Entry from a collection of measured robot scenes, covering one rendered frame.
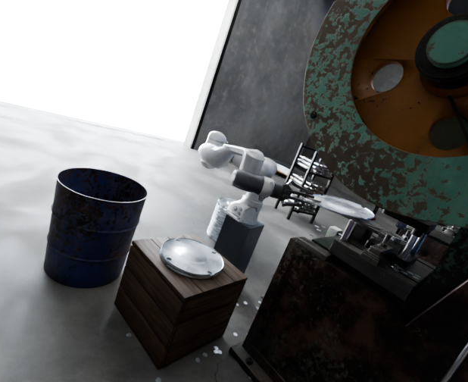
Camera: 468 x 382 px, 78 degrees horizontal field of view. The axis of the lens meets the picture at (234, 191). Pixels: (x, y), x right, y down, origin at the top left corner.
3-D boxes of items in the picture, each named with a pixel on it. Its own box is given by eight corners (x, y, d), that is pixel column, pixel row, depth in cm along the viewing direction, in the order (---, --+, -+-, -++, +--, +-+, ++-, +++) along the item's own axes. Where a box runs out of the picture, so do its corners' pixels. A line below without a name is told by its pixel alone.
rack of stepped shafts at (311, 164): (288, 220, 363) (320, 150, 339) (271, 205, 402) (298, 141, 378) (313, 225, 383) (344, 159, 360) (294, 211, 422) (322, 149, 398)
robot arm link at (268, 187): (265, 179, 122) (277, 182, 123) (260, 171, 134) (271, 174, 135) (256, 205, 125) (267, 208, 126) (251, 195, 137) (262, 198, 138)
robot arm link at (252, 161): (204, 165, 149) (242, 191, 129) (213, 130, 143) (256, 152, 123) (219, 166, 157) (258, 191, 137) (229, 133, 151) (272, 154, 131)
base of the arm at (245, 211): (218, 209, 174) (226, 188, 171) (235, 207, 190) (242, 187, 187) (247, 227, 163) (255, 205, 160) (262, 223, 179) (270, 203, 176)
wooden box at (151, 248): (113, 303, 136) (132, 239, 128) (177, 286, 165) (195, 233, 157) (157, 370, 113) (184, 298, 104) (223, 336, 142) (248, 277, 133)
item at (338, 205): (341, 197, 152) (342, 195, 152) (388, 220, 127) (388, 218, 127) (297, 193, 140) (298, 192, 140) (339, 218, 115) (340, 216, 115)
